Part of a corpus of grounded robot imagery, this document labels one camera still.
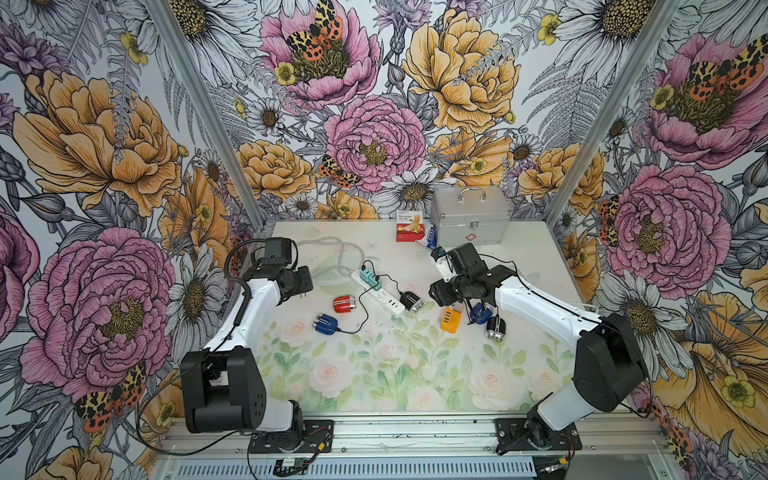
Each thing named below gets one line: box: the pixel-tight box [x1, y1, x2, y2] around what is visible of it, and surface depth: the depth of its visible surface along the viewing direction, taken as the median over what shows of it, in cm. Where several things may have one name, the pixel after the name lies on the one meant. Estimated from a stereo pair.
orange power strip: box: [440, 306, 462, 334], surface depth 94 cm
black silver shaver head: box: [400, 291, 424, 313], surface depth 98 cm
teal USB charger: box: [359, 268, 382, 290], surface depth 99 cm
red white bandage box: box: [396, 210, 425, 243], surface depth 118 cm
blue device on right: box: [470, 302, 493, 325], surface depth 96 cm
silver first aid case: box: [432, 186, 510, 245], surface depth 111 cm
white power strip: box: [351, 269, 406, 318], surface depth 99 cm
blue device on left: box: [312, 313, 338, 336], surface depth 93 cm
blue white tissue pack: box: [426, 226, 437, 250], surface depth 114 cm
